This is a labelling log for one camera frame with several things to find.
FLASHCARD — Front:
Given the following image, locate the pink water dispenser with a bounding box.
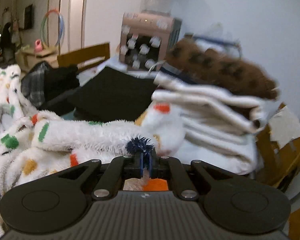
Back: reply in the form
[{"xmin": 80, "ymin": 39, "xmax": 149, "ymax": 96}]
[{"xmin": 119, "ymin": 12, "xmax": 182, "ymax": 71}]

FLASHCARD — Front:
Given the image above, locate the grey plaid shirt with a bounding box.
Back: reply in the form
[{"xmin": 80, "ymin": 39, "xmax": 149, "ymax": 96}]
[{"xmin": 20, "ymin": 61, "xmax": 50, "ymax": 108}]

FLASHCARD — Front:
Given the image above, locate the white fluffy polka-dot garment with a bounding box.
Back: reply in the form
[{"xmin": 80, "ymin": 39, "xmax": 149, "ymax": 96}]
[{"xmin": 0, "ymin": 64, "xmax": 185, "ymax": 237}]

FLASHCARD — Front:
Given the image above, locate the orange patterned table mat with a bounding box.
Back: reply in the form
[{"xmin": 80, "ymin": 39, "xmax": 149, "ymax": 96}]
[{"xmin": 142, "ymin": 178, "xmax": 169, "ymax": 191}]

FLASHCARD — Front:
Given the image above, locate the black folded garment centre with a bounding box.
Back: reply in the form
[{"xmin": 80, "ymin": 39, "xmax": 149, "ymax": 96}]
[{"xmin": 68, "ymin": 67, "xmax": 157, "ymax": 122}]

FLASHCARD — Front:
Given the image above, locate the wooden chair with paper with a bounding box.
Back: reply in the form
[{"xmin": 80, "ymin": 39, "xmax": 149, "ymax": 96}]
[{"xmin": 256, "ymin": 103, "xmax": 300, "ymax": 192}]

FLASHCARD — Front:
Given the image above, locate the cream folded garment stack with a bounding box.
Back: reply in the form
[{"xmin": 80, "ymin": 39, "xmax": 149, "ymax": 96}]
[{"xmin": 152, "ymin": 72, "xmax": 268, "ymax": 175}]

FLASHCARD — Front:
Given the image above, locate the wooden chair behind table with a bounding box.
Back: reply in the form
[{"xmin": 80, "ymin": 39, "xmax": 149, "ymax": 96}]
[{"xmin": 57, "ymin": 42, "xmax": 110, "ymax": 74}]

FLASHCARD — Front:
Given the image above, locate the wall television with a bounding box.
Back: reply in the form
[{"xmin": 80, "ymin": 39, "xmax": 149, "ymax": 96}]
[{"xmin": 24, "ymin": 4, "xmax": 33, "ymax": 30}]

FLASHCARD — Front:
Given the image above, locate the pink kettlebell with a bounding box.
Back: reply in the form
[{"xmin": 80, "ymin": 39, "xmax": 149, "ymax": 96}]
[{"xmin": 34, "ymin": 39, "xmax": 43, "ymax": 53}]

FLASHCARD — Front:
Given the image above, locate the black folded clothes left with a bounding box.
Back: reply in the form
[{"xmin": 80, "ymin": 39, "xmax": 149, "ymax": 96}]
[{"xmin": 38, "ymin": 65, "xmax": 79, "ymax": 116}]

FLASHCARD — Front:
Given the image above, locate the brown patterned knit garment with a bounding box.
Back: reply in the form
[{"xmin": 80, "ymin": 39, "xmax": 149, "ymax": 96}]
[{"xmin": 165, "ymin": 38, "xmax": 280, "ymax": 100}]

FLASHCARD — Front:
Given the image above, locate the colourful hula hoop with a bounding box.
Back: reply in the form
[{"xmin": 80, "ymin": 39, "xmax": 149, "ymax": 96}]
[{"xmin": 40, "ymin": 9, "xmax": 65, "ymax": 48}]

